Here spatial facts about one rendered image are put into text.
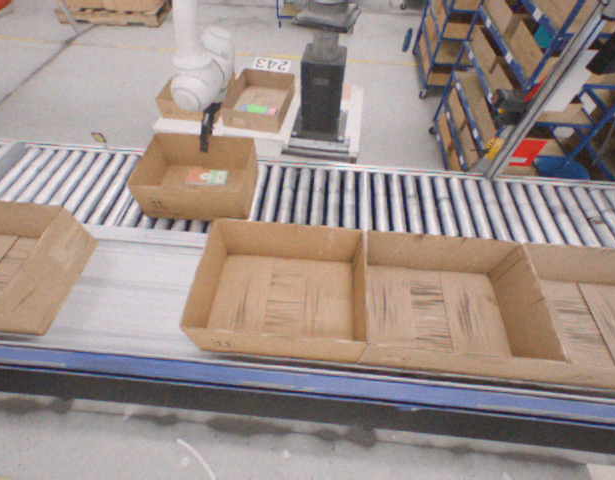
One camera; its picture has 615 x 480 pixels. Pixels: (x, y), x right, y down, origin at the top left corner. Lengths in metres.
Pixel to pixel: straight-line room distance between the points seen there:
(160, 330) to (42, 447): 1.20
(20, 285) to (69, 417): 1.12
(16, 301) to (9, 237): 0.37
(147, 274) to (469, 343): 0.89
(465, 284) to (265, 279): 0.57
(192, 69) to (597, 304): 1.25
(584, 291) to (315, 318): 0.76
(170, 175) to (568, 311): 1.44
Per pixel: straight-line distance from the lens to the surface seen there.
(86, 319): 1.01
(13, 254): 1.26
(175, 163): 1.47
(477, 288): 1.00
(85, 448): 1.93
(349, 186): 1.32
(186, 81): 0.94
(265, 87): 1.91
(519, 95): 1.41
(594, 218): 1.66
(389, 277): 0.92
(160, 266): 1.00
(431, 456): 1.77
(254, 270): 0.90
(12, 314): 0.97
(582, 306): 1.15
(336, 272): 0.90
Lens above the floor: 1.67
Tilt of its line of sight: 55 degrees down
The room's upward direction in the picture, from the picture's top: 2 degrees clockwise
